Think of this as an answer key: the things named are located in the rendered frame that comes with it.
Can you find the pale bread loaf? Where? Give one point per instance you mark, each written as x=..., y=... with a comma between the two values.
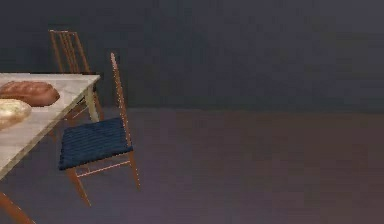
x=11, y=111

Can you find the brown bread loaf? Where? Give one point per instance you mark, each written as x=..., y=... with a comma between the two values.
x=28, y=92

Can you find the wooden slat-back chair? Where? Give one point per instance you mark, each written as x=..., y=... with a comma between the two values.
x=68, y=50

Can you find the wooden chair blue seat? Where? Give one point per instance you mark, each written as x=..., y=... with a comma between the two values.
x=93, y=141

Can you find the brown wooden chair leg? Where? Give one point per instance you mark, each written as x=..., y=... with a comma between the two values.
x=11, y=210

